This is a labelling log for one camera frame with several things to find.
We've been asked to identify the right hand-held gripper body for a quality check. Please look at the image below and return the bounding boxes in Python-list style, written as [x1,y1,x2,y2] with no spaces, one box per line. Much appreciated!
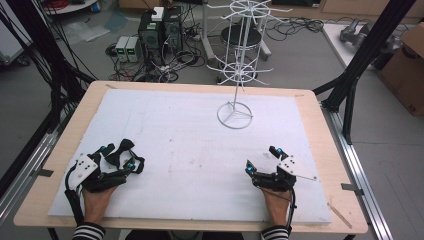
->
[251,154,319,193]

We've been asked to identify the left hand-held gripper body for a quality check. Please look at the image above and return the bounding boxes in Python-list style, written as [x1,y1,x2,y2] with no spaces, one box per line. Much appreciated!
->
[64,151,129,194]

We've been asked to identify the person's right hand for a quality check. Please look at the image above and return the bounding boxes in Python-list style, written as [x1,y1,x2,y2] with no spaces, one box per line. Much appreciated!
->
[263,187,293,228]

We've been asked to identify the person's left hand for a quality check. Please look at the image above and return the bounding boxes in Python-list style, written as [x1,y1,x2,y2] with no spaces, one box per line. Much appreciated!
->
[81,184,118,226]

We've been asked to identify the wooden table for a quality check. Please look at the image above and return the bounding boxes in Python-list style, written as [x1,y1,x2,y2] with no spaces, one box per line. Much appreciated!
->
[13,80,370,235]

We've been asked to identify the white foam mat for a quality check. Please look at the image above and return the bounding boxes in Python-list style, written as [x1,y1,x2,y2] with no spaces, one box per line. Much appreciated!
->
[48,88,333,225]

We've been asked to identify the wooden stick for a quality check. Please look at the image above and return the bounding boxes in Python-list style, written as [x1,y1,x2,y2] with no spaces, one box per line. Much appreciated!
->
[327,202,354,230]

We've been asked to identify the person's dark trousers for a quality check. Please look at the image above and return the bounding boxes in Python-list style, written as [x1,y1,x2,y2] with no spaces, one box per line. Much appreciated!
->
[124,229,245,240]

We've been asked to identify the grey power supply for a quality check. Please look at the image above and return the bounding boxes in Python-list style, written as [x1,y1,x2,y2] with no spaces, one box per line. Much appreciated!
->
[114,35,130,63]
[126,36,143,64]

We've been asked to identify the clear plastic sheet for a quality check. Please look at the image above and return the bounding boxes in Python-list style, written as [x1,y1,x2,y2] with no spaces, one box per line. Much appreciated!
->
[62,20,112,44]

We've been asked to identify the black computer tower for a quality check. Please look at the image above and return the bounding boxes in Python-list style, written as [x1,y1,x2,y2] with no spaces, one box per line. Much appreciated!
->
[137,11,165,52]
[162,6,184,53]

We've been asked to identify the black round stool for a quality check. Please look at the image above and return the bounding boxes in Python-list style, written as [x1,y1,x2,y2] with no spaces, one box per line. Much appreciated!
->
[219,24,265,54]

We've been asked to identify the grey machine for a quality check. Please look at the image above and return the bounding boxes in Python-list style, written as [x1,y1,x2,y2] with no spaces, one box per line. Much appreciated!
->
[339,17,405,55]

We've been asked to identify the white box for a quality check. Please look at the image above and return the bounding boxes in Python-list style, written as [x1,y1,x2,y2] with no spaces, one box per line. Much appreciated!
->
[151,6,165,23]

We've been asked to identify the round white table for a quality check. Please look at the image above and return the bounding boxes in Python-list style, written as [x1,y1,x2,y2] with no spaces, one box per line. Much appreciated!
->
[42,0,102,16]

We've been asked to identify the cardboard box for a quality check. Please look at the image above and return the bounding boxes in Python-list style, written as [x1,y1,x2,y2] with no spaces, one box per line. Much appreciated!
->
[377,21,424,118]

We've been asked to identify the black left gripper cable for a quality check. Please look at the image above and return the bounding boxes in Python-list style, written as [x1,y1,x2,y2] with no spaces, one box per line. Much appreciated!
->
[63,163,86,226]

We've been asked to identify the dark metal bracket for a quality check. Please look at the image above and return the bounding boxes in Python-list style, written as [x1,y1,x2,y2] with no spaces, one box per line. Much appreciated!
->
[340,182,365,197]
[31,167,55,179]

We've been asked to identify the aluminium rail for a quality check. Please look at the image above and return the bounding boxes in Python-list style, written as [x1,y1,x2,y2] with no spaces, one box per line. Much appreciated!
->
[321,102,395,240]
[0,129,65,225]

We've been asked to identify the white wire hanging rack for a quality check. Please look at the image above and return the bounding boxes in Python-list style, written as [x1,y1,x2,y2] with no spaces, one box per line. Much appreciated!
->
[205,0,294,131]

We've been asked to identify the tangle of floor cables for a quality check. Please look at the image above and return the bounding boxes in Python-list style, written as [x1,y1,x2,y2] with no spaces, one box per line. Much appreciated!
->
[105,41,206,83]

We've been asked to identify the black frame post with cables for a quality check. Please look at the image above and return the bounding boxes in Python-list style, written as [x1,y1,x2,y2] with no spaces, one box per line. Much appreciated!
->
[0,0,98,135]

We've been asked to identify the black cables on floor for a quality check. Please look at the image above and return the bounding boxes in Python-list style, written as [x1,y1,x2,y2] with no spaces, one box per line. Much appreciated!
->
[265,15,325,43]

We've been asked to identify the black metal frame post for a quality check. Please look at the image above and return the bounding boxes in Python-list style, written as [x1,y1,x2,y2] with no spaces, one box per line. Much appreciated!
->
[312,0,418,146]

